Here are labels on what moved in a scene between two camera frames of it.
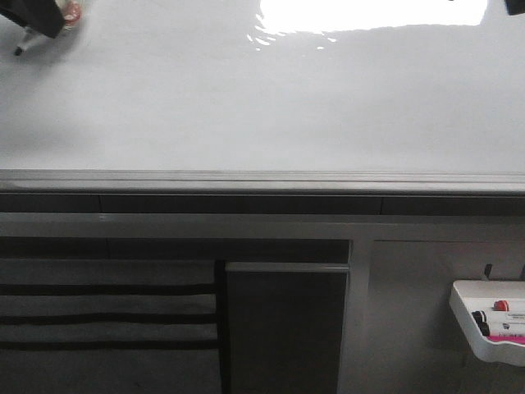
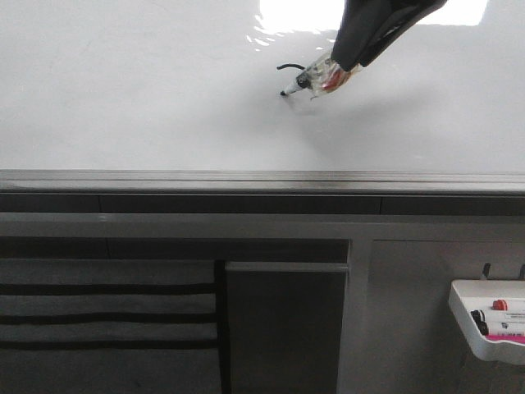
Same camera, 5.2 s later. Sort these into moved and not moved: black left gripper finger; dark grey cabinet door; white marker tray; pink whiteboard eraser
Moved: black left gripper finger
Not moved: white marker tray; pink whiteboard eraser; dark grey cabinet door
